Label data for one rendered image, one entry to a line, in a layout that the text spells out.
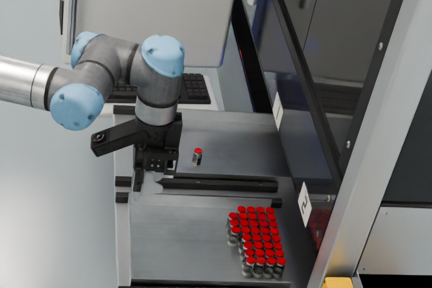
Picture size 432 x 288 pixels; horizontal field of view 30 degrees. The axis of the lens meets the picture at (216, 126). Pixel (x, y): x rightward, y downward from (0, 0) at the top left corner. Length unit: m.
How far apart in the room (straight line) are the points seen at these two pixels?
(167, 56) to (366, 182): 0.43
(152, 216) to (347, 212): 0.53
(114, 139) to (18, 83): 0.25
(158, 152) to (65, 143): 1.96
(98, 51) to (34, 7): 2.97
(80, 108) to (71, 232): 1.79
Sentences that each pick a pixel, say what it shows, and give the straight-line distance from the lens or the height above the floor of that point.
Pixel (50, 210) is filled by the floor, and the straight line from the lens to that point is 3.14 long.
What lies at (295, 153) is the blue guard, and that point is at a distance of 1.87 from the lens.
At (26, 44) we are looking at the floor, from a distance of 4.04.
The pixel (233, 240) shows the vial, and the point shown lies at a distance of 1.83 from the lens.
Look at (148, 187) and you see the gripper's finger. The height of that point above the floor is 1.13.
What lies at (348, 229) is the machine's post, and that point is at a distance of 1.57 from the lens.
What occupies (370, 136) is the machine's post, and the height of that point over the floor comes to 1.36.
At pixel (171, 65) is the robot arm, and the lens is 1.38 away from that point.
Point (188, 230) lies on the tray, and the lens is 1.86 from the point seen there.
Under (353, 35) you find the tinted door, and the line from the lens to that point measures 1.58.
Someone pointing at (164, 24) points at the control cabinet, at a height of 0.96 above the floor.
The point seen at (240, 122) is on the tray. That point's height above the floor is 0.88.
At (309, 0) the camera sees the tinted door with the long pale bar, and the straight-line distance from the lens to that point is 1.88.
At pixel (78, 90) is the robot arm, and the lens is 1.29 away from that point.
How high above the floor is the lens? 2.18
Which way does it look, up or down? 37 degrees down
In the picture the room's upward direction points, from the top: 11 degrees clockwise
